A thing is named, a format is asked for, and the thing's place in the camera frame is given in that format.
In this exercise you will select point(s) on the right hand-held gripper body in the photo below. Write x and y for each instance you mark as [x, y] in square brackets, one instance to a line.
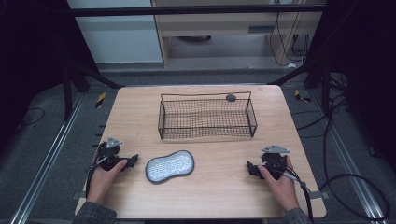
[275, 161]

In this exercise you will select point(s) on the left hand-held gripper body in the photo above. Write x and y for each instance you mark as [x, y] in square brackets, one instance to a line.
[109, 154]

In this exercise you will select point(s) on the silver scouring sponge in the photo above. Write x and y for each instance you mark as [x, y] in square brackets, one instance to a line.
[169, 166]

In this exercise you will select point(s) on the person's right hand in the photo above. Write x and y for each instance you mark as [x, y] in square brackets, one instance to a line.
[285, 189]

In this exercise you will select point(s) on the person's left hand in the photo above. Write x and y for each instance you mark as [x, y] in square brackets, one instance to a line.
[102, 183]

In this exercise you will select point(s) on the yellow black tape strip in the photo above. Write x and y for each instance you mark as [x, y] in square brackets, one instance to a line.
[100, 100]
[299, 95]

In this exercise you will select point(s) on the grey round disc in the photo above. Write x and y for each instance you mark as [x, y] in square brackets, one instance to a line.
[231, 97]

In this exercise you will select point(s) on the black metal stand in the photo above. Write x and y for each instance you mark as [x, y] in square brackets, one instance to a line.
[325, 90]
[67, 93]

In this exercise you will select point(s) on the white cabinet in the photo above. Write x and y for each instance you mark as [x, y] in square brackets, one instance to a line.
[118, 37]

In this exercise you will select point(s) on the black curtain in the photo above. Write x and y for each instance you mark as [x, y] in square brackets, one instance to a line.
[367, 62]
[28, 46]

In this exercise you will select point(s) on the light wooden desk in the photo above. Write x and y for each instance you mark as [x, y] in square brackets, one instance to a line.
[218, 25]

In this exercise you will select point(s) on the grey metal table bracket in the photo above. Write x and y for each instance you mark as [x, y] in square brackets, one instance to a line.
[79, 195]
[319, 195]

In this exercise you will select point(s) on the aluminium floor rail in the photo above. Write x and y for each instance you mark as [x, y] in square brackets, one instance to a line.
[351, 174]
[46, 161]

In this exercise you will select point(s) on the black horizontal frame bar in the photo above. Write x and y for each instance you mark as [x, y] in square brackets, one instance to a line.
[186, 10]

